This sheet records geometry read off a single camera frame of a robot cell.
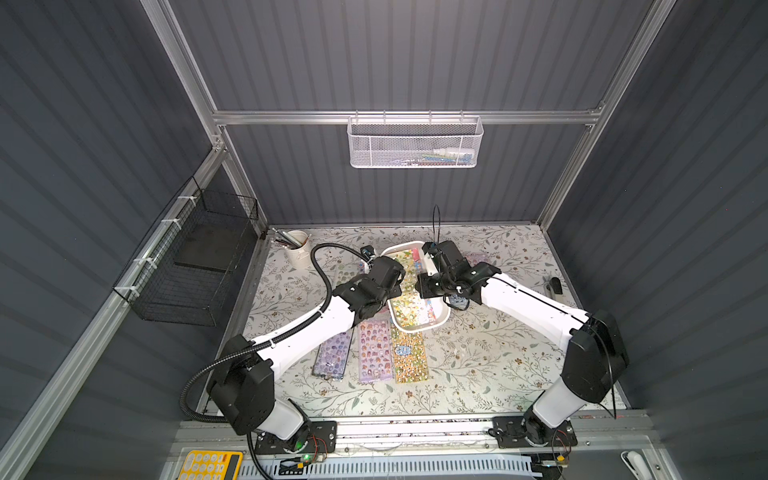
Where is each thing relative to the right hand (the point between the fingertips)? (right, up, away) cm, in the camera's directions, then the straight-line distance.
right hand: (419, 285), depth 84 cm
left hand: (-7, +1, -3) cm, 7 cm away
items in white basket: (+9, +39, +8) cm, 41 cm away
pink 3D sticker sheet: (-12, -20, +5) cm, 24 cm away
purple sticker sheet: (-25, -21, +3) cm, 33 cm away
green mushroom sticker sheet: (-4, -7, 0) cm, 8 cm away
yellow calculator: (-50, -41, -15) cm, 66 cm away
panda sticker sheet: (-3, -21, +3) cm, 22 cm away
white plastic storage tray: (+5, -8, +1) cm, 10 cm away
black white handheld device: (+46, -1, +13) cm, 48 cm away
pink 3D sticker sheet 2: (+24, +8, +27) cm, 37 cm away
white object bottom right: (+49, -40, -17) cm, 66 cm away
